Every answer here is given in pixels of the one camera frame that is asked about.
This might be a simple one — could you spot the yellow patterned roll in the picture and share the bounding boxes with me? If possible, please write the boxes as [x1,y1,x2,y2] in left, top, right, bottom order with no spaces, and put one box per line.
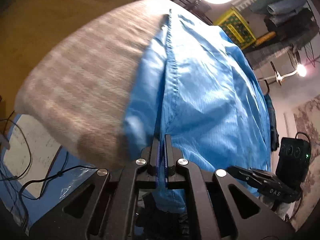
[255,31,277,45]

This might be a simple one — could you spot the dark cloth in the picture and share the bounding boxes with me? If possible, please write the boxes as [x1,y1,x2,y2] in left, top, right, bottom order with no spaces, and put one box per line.
[136,192,190,240]

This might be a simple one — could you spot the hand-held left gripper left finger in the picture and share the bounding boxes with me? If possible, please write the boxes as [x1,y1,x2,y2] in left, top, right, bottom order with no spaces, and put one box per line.
[29,140,160,240]

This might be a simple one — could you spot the large blue striped garment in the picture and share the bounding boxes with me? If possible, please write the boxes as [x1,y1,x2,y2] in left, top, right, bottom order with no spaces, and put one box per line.
[122,9,272,213]

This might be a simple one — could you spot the yellow green patterned box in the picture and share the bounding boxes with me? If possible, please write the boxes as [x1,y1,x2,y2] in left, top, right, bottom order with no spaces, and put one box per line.
[214,7,257,49]

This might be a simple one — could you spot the dark teal clothes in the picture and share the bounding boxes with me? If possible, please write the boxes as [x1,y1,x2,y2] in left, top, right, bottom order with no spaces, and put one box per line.
[264,94,280,152]

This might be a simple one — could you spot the clear plastic wrap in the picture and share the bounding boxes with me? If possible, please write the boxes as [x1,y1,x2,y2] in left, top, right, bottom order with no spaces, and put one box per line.
[49,167,98,205]

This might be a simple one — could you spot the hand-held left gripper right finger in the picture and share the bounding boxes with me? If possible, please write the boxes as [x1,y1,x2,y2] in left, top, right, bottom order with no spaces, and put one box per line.
[165,134,295,240]

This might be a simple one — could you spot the white clip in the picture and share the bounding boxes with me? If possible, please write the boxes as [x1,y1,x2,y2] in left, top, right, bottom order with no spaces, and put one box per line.
[271,70,284,85]

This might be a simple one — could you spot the beige plaid blanket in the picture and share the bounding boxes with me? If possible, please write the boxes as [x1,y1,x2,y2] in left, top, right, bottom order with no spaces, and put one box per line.
[14,0,208,170]

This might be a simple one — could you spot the grey plaid cloth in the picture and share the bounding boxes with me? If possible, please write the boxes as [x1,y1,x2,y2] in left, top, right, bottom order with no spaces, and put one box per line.
[246,39,300,69]

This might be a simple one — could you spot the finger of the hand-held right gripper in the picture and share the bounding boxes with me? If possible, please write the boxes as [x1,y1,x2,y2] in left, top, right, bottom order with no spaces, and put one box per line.
[226,166,275,193]

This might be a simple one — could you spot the glowing light bulb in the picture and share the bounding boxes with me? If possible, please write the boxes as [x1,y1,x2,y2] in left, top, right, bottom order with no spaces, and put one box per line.
[295,64,307,78]

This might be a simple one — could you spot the black metal rack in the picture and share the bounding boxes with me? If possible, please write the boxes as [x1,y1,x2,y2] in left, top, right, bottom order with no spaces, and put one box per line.
[165,0,215,25]

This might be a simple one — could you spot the pile of folded clothes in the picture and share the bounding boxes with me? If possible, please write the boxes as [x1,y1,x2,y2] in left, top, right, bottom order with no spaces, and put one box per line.
[249,0,320,43]

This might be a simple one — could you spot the black cable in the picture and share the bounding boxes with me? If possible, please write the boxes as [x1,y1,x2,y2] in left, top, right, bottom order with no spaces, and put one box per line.
[0,110,32,180]
[20,165,98,200]

